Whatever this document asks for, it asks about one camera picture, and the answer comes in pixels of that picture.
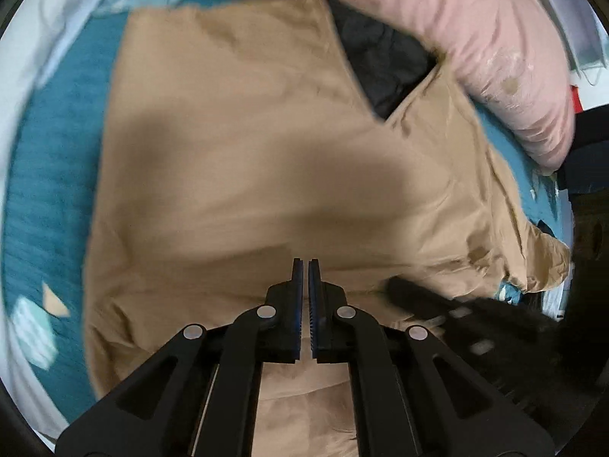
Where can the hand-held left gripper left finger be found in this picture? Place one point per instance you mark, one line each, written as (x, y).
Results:
(298, 295)

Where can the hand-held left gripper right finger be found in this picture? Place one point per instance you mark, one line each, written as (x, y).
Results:
(313, 295)

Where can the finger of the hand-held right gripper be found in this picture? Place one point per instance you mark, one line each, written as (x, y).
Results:
(414, 297)

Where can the tan garment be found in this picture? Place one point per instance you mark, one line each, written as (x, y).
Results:
(285, 152)

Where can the black cloth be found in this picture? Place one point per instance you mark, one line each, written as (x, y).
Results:
(380, 57)

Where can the teal quilted blanket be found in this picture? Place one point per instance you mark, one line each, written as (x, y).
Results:
(57, 176)

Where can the pink pillow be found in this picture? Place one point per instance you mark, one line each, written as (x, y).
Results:
(428, 14)

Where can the white bedding cloth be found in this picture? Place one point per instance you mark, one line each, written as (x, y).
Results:
(28, 57)

